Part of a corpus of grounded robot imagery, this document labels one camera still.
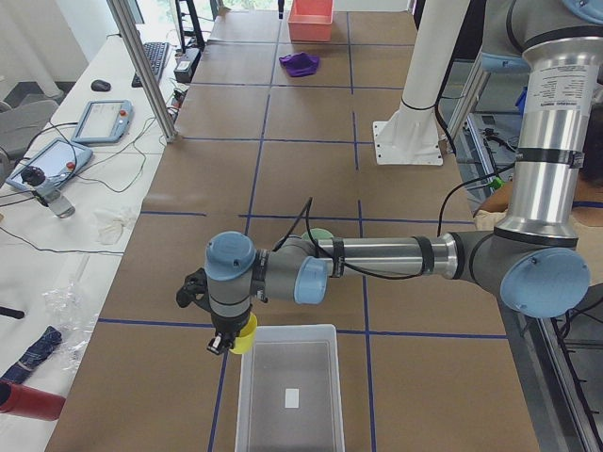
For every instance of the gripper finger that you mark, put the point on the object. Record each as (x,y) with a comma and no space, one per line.
(215,345)
(229,340)

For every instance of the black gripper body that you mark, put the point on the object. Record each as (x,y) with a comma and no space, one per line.
(226,326)

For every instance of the yellow plastic cup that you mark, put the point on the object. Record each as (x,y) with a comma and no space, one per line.
(245,338)

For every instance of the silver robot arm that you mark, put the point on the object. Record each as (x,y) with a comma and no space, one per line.
(528,261)

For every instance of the white label in box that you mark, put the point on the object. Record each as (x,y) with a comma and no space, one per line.
(292,398)

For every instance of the clear plastic storage box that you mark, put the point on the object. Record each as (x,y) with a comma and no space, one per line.
(296,356)

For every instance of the black power box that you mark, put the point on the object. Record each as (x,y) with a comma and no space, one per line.
(186,65)

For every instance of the mint green bowl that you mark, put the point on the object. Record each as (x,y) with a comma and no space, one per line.
(317,234)

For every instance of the crumpled clear plastic wrap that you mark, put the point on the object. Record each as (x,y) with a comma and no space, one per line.
(74,315)

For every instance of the crumpled white cloth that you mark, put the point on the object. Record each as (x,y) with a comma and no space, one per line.
(110,224)

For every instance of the folded blue umbrella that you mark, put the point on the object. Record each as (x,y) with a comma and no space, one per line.
(34,356)

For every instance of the red water bottle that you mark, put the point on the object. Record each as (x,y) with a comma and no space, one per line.
(23,401)

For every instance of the near teach pendant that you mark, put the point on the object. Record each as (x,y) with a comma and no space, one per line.
(60,160)

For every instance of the teach pendant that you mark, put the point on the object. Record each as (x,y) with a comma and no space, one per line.
(103,122)
(60,160)

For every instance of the far teach pendant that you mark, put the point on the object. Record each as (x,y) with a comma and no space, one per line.
(103,122)

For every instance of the clear bottle black cap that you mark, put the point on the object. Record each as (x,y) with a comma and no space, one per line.
(46,192)

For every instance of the purple microfibre cloth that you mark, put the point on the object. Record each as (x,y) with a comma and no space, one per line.
(300,64)

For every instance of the black computer mouse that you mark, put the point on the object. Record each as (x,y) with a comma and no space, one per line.
(99,85)

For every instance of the black keyboard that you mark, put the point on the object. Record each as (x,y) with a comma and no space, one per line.
(156,53)

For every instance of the pink plastic bin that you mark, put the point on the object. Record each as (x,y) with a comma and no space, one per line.
(311,20)

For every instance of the person in tan shirt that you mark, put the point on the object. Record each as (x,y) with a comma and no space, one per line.
(545,197)

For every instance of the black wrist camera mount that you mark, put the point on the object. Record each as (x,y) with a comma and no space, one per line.
(194,290)

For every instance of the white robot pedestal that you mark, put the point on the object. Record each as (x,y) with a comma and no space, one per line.
(410,136)

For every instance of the aluminium frame post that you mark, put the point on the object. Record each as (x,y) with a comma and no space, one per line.
(131,38)

